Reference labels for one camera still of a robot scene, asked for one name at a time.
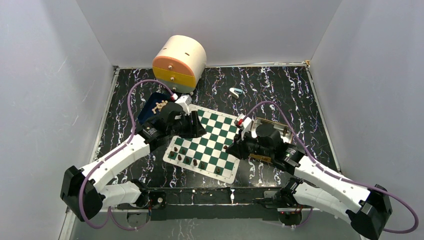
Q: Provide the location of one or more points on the dark blue plastic bin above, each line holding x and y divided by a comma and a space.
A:
146, 111

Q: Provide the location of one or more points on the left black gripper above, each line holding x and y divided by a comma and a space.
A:
195, 129

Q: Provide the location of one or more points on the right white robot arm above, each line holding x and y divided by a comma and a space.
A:
366, 209

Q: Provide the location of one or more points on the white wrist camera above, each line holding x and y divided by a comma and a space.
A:
244, 124
184, 101

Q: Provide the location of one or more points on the small white blue clip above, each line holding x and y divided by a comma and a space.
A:
235, 92

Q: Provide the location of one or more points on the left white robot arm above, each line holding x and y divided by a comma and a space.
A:
86, 190

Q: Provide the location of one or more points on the round drawer cabinet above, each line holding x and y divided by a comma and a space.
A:
180, 63

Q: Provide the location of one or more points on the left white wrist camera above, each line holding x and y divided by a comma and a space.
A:
184, 101

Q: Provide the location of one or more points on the pile of light chess pieces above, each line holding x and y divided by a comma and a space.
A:
158, 106

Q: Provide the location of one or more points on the black base frame rail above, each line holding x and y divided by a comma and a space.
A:
264, 203

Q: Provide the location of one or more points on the green white chess board mat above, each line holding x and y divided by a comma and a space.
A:
210, 149

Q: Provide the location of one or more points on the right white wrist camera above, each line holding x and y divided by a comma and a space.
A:
244, 124

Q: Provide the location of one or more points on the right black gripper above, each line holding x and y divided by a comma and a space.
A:
237, 149

